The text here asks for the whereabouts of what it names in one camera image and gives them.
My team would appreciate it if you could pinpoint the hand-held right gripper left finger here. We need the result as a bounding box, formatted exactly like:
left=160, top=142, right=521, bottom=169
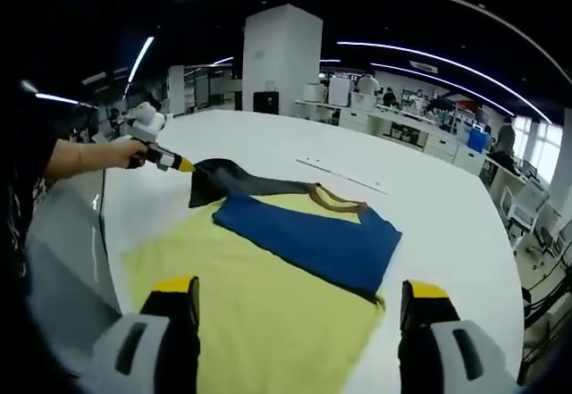
left=91, top=276, right=202, bottom=394

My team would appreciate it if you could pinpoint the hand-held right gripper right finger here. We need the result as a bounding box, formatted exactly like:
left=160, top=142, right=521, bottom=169
left=399, top=279, right=509, bottom=394

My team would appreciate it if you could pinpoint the yellow and blue garment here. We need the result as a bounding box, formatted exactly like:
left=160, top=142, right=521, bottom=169
left=120, top=157, right=403, bottom=394

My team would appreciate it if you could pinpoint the white template sheet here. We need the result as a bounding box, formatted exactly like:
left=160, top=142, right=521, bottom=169
left=295, top=155, right=389, bottom=197

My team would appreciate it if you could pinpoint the person's left hand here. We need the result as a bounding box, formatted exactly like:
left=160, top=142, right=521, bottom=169
left=105, top=136, right=149, bottom=171

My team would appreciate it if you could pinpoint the grey storage shelving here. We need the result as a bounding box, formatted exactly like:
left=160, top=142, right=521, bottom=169
left=167, top=64, right=243, bottom=114

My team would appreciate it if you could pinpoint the black cabinet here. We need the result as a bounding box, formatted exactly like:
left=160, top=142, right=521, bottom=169
left=252, top=91, right=281, bottom=115

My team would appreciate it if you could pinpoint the white square pillar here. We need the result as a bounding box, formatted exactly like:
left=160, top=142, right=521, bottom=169
left=242, top=4, right=324, bottom=118

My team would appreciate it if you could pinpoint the white office chair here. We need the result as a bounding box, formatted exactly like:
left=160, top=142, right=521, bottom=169
left=499, top=179, right=551, bottom=246

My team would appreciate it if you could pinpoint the white panel board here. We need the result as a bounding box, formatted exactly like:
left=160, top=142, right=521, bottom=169
left=328, top=76, right=353, bottom=105

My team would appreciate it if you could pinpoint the long white counter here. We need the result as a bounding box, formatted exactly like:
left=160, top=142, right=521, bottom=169
left=292, top=97, right=489, bottom=177

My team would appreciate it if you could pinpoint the ceiling light strip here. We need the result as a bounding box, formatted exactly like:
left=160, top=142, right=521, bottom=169
left=336, top=39, right=554, bottom=123
left=369, top=62, right=498, bottom=105

